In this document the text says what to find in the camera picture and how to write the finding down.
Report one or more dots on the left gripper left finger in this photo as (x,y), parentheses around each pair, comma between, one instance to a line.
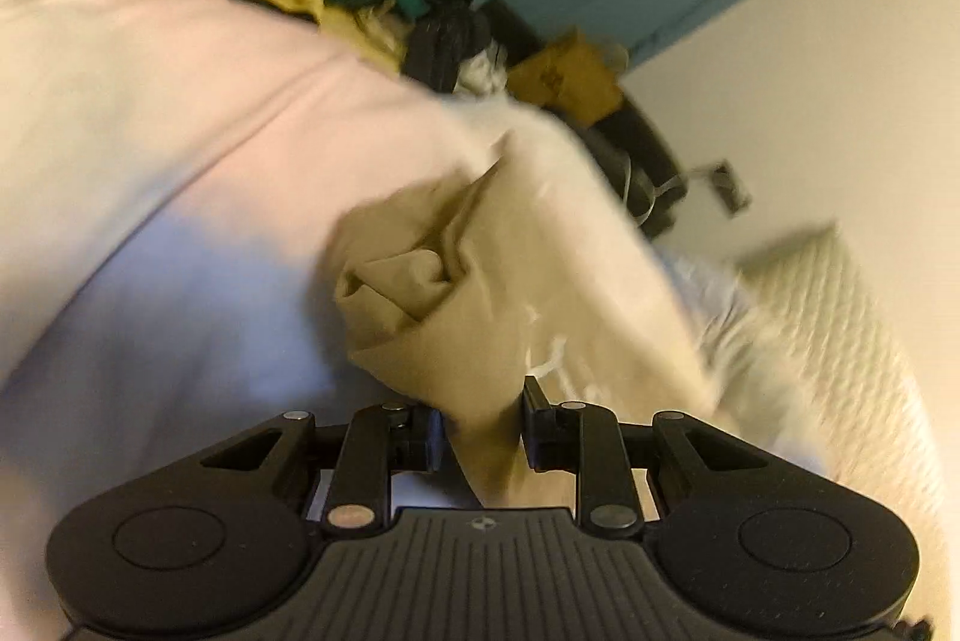
(381,442)

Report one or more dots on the yellow paper bag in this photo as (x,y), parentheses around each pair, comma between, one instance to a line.
(568,76)

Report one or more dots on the quilted white pillow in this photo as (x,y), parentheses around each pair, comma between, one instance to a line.
(870,412)

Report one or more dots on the black sofa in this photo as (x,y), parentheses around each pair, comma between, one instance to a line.
(627,147)

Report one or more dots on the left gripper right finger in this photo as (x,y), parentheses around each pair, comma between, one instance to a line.
(583,440)

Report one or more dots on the tan t-shirt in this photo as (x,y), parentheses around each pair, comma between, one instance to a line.
(456,291)

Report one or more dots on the wall socket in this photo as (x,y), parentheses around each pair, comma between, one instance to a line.
(728,187)

